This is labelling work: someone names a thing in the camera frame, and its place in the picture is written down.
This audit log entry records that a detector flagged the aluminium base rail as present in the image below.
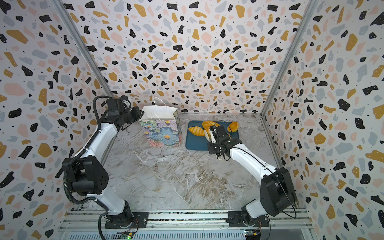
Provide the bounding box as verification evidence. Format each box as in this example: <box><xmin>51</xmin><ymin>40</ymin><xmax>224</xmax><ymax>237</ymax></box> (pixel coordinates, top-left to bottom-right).
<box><xmin>55</xmin><ymin>209</ymin><xmax>317</xmax><ymax>240</ymax></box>

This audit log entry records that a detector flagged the small round orange bun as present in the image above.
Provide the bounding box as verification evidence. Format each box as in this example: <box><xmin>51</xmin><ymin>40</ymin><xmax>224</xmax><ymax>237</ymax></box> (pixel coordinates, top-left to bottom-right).
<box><xmin>227</xmin><ymin>122</ymin><xmax>239</xmax><ymax>133</ymax></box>

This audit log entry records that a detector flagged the green circuit board left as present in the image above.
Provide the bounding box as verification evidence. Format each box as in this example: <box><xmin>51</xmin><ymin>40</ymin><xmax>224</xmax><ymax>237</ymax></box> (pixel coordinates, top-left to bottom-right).
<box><xmin>115</xmin><ymin>232</ymin><xmax>135</xmax><ymax>240</ymax></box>

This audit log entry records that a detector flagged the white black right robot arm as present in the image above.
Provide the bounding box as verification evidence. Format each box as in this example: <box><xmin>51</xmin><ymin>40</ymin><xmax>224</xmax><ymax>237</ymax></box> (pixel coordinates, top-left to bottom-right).
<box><xmin>204</xmin><ymin>126</ymin><xmax>297</xmax><ymax>227</ymax></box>

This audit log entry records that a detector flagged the teal rectangular tray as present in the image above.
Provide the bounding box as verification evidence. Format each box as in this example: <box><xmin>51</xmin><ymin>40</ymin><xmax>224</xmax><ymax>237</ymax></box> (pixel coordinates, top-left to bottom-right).
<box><xmin>186</xmin><ymin>121</ymin><xmax>240</xmax><ymax>151</ymax></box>

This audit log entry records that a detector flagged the shell shaped orange bread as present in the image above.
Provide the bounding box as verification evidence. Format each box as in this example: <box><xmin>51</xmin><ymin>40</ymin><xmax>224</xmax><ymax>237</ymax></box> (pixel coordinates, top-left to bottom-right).
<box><xmin>204</xmin><ymin>130</ymin><xmax>211</xmax><ymax>142</ymax></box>

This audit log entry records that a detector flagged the floral paper gift bag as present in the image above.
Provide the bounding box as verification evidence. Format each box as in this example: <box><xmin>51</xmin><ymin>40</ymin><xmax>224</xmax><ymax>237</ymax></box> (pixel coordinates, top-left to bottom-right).
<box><xmin>140</xmin><ymin>103</ymin><xmax>182</xmax><ymax>147</ymax></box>

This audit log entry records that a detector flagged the circuit board right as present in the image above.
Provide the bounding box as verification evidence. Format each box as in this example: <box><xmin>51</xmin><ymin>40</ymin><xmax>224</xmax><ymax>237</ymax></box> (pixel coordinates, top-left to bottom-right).
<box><xmin>245</xmin><ymin>230</ymin><xmax>261</xmax><ymax>240</ymax></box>

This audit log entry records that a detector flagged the black corrugated cable conduit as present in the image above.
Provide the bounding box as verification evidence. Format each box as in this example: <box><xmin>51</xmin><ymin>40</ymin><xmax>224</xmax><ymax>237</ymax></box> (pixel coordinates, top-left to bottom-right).
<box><xmin>62</xmin><ymin>95</ymin><xmax>115</xmax><ymax>205</ymax></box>

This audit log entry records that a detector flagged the striped croissant bread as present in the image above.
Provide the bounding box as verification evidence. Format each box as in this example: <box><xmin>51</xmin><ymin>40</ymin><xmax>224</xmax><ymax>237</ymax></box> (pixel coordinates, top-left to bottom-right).
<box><xmin>188</xmin><ymin>126</ymin><xmax>207</xmax><ymax>137</ymax></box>

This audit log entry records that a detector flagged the large oval seeded bread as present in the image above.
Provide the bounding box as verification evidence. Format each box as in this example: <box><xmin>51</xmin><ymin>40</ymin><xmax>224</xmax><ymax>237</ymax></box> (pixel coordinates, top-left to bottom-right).
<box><xmin>202</xmin><ymin>121</ymin><xmax>220</xmax><ymax>132</ymax></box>

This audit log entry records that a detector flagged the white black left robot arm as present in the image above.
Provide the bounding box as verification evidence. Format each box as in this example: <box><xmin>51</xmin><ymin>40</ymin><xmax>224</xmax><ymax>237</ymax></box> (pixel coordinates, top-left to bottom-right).
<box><xmin>62</xmin><ymin>96</ymin><xmax>144</xmax><ymax>228</ymax></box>

